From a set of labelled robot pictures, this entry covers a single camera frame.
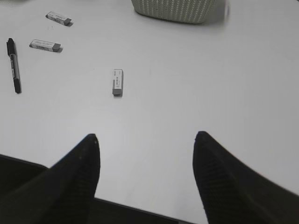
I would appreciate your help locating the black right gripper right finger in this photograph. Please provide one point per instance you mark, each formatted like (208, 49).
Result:
(233, 193)

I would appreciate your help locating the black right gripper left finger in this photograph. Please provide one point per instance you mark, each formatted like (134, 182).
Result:
(62, 194)

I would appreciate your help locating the black robot base panel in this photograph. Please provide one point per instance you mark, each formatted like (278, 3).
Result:
(15, 172)

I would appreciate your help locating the grey eraser right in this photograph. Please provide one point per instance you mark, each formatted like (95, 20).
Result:
(117, 82)

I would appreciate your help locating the grey eraser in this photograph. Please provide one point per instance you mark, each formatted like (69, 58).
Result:
(58, 18)
(117, 82)
(45, 45)

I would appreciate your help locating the grey eraser centre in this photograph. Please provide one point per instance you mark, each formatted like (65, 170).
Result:
(45, 45)

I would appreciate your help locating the black marker pen middle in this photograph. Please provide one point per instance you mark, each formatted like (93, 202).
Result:
(11, 51)

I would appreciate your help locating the grey eraser upper middle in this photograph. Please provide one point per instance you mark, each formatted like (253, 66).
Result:
(58, 18)

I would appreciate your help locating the pale green woven basket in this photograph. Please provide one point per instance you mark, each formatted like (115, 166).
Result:
(184, 11)

